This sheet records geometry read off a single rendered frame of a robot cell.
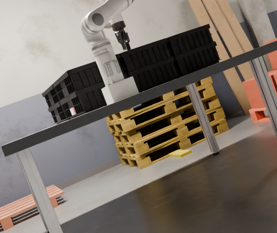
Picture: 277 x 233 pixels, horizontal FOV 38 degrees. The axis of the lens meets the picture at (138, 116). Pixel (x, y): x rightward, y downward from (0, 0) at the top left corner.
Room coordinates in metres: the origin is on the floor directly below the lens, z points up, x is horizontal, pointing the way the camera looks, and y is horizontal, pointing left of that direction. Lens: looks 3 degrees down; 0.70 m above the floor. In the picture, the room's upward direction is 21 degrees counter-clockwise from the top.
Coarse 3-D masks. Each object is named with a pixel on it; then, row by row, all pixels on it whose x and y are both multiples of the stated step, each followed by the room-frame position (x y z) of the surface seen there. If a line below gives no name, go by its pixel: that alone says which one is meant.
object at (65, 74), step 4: (116, 56) 2.07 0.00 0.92; (88, 64) 2.01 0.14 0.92; (92, 64) 2.02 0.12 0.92; (96, 64) 2.03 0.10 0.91; (72, 68) 1.98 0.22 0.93; (76, 68) 1.99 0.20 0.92; (80, 68) 1.99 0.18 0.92; (84, 68) 2.00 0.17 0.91; (68, 72) 1.98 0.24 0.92; (72, 72) 1.98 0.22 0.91; (76, 72) 1.98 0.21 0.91; (60, 76) 2.11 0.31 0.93; (64, 76) 2.05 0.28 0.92; (56, 80) 2.22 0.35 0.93; (60, 80) 2.14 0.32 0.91; (56, 84) 2.25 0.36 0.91
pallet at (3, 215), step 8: (48, 192) 3.93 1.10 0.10; (56, 192) 3.75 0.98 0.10; (24, 200) 4.01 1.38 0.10; (32, 200) 3.87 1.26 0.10; (0, 208) 4.07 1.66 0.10; (8, 208) 3.88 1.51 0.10; (16, 208) 3.71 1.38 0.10; (24, 208) 3.54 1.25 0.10; (0, 216) 3.61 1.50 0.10; (8, 216) 3.49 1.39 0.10; (8, 224) 3.48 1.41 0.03
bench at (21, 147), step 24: (264, 48) 1.71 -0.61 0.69; (216, 72) 1.63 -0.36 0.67; (264, 72) 2.37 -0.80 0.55; (144, 96) 1.52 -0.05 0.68; (192, 96) 3.25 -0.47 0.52; (264, 96) 2.40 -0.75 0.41; (72, 120) 1.43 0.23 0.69; (96, 120) 1.46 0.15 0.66; (24, 144) 1.37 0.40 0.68; (216, 144) 3.25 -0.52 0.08; (24, 168) 1.91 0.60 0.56; (48, 216) 1.92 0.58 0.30
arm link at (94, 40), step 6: (84, 18) 1.77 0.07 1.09; (84, 24) 1.77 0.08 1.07; (84, 30) 1.80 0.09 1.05; (84, 36) 1.81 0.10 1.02; (90, 36) 1.81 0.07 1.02; (96, 36) 1.82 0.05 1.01; (102, 36) 1.84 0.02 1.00; (90, 42) 1.79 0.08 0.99; (96, 42) 1.77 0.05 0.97; (102, 42) 1.77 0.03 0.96; (108, 42) 1.78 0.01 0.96
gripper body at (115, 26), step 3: (120, 21) 2.19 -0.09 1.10; (123, 21) 2.21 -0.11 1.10; (114, 24) 2.19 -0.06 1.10; (117, 24) 2.19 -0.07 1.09; (120, 24) 2.19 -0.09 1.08; (123, 24) 2.20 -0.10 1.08; (114, 27) 2.20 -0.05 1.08; (117, 27) 2.19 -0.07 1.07; (120, 27) 2.20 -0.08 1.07; (123, 27) 2.22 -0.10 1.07; (114, 30) 2.21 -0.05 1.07; (117, 30) 2.19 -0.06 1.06; (120, 30) 2.20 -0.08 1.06; (123, 30) 2.24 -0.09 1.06; (120, 33) 2.19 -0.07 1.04
